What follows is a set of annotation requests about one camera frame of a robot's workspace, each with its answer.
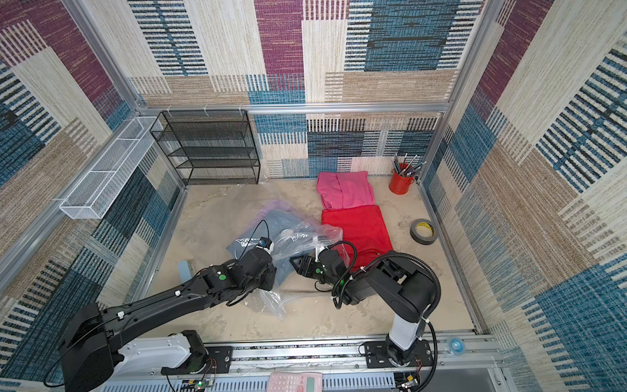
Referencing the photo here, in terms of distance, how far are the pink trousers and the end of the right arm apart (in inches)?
10.8

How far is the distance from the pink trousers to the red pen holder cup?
11 centimetres

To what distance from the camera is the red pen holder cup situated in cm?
111

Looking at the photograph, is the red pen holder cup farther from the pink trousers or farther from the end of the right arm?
the end of the right arm

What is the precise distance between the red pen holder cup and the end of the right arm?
1.59ft

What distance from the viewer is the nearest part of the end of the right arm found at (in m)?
0.71

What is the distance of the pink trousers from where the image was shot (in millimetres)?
1067
